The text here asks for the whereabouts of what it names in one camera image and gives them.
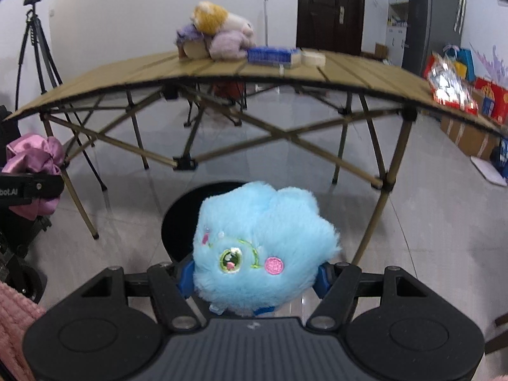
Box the blue package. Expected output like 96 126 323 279
492 137 508 179

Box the blue plush toy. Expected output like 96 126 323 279
192 180 343 317

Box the red yellow gift box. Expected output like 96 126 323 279
474 77 508 124

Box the brown cardboard box stack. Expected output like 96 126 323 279
440 115 501 160

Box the blue gift bag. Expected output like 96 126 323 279
456 48 476 84

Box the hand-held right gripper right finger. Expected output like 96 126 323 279
306 263 443 331

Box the purple knitted cloth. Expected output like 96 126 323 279
175 24 204 46

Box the dark brown entrance door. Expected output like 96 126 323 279
296 0 366 54

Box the lilac fleece towel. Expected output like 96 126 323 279
209 31 257 61

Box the black tripod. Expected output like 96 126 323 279
15 0 108 192

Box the grey refrigerator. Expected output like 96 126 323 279
402 0 466 78

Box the pink satin scrunchie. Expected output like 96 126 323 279
2 135 66 219

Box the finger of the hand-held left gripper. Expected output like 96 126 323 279
0 172 65 209

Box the white flat board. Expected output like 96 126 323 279
471 155 508 186

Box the blue printed packet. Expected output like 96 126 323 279
247 47 302 68

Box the shiny wrapped gift package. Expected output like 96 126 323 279
424 53 481 116

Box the cream round container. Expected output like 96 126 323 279
178 42 211 59

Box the black folding chair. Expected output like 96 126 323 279
184 81 249 128

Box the white cabinet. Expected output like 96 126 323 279
387 0 413 48

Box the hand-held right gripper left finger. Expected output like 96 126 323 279
63 258 202 332

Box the black trash bin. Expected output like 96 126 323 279
161 182 251 264

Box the person's pink fleece clothing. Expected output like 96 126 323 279
0 282 46 381

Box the tan folding table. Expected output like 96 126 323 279
4 45 508 258

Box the white foam block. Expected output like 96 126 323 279
299 49 327 67

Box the yellow white plush toy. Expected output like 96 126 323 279
190 2 255 42

